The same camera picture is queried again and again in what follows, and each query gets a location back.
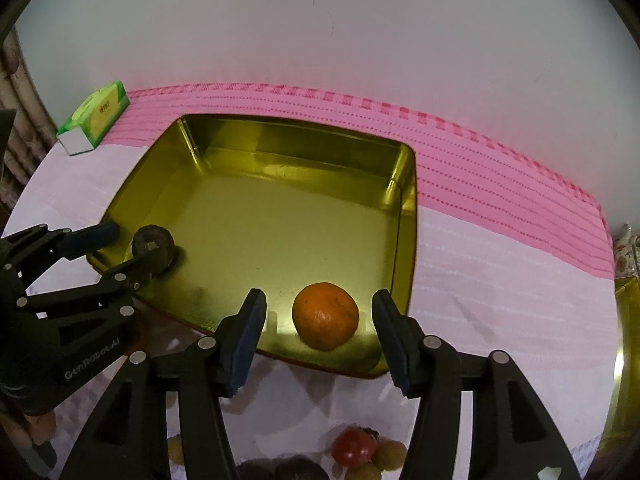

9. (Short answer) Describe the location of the person's left hand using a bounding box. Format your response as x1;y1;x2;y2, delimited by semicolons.
0;407;58;448

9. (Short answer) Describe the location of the gold tin lid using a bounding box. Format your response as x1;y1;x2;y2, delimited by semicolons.
597;275;640;466

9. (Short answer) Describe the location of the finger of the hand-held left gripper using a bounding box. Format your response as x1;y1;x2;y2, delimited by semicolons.
0;221;121;281
17;245;176;318

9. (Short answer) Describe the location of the red tin box gold inside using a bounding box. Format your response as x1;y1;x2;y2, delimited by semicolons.
86;114;418;378

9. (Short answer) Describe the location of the brown patterned curtain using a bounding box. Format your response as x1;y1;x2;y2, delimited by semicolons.
0;35;56;211

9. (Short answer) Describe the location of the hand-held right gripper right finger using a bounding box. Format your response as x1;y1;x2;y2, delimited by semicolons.
371;289;583;480

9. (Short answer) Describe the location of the pink and purple checked cloth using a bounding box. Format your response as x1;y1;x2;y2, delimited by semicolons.
0;81;616;480

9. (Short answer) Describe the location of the red tomato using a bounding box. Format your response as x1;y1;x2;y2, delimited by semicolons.
331;426;380;467

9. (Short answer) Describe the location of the printed bag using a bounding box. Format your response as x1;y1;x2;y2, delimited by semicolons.
612;224;640;278

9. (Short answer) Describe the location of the green tissue box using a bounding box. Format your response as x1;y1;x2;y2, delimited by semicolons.
56;80;131;156

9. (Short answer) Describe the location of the orange mandarin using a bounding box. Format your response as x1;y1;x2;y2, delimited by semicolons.
292;282;361;352

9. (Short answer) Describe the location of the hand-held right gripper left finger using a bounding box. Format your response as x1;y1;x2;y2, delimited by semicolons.
60;287;268;480

